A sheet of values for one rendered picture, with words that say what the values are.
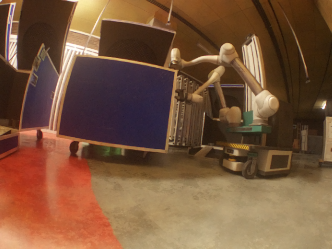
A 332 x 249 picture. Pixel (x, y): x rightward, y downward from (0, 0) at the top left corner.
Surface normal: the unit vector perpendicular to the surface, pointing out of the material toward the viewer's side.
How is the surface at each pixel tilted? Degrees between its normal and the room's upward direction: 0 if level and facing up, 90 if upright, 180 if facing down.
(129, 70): 90
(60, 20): 138
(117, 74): 90
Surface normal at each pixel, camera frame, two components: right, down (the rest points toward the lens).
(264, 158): -0.99, -0.14
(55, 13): 0.25, 0.75
